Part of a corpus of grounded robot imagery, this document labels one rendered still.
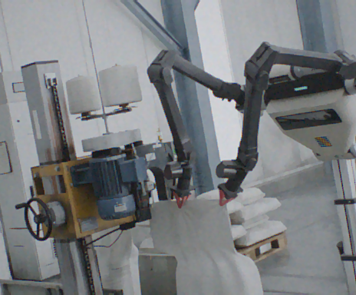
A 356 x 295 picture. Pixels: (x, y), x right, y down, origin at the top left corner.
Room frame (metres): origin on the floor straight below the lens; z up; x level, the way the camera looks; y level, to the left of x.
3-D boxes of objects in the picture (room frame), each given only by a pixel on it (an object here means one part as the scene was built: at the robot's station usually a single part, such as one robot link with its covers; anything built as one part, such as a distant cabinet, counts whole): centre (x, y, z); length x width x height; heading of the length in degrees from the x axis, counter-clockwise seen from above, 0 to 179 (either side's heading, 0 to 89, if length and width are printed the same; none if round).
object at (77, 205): (2.86, 0.43, 1.18); 0.34 x 0.25 x 0.31; 135
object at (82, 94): (2.97, 0.36, 1.61); 0.15 x 0.14 x 0.17; 45
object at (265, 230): (6.34, -0.57, 0.20); 0.67 x 0.43 x 0.15; 135
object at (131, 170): (2.64, 0.18, 1.25); 0.10 x 0.08 x 0.12; 160
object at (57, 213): (2.72, 0.54, 1.14); 0.11 x 0.06 x 0.11; 45
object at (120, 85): (2.78, 0.18, 1.61); 0.17 x 0.17 x 0.17
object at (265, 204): (6.34, -0.55, 0.44); 0.68 x 0.44 x 0.15; 135
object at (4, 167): (6.62, 1.71, 1.34); 0.24 x 0.04 x 0.32; 45
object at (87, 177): (2.71, 0.36, 1.27); 0.12 x 0.09 x 0.09; 135
